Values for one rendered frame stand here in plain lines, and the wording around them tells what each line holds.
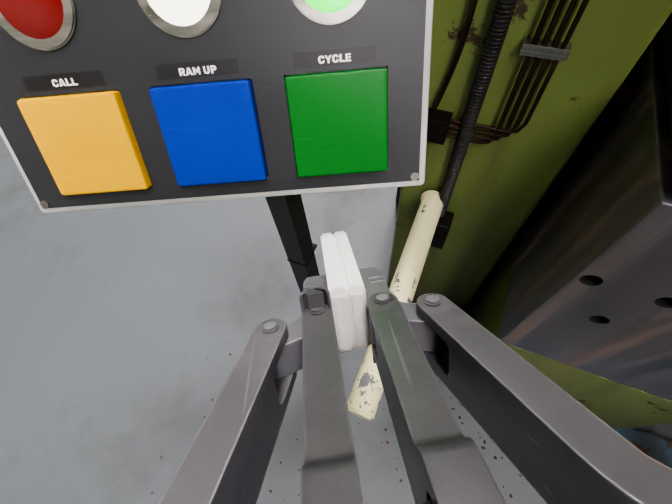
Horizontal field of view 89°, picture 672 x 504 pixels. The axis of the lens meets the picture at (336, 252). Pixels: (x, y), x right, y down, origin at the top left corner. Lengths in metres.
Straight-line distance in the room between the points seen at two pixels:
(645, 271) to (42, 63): 0.61
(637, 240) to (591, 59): 0.23
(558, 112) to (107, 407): 1.44
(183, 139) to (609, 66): 0.50
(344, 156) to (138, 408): 1.23
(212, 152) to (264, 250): 1.16
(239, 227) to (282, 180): 1.25
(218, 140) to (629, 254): 0.45
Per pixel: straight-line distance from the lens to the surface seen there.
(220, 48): 0.29
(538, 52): 0.54
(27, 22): 0.35
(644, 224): 0.47
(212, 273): 1.46
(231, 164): 0.29
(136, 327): 1.50
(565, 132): 0.63
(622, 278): 0.55
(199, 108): 0.29
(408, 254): 0.64
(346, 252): 0.17
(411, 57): 0.29
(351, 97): 0.27
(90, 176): 0.35
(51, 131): 0.35
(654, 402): 0.94
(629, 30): 0.56
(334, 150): 0.28
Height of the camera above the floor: 1.18
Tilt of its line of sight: 59 degrees down
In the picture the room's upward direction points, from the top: 7 degrees counter-clockwise
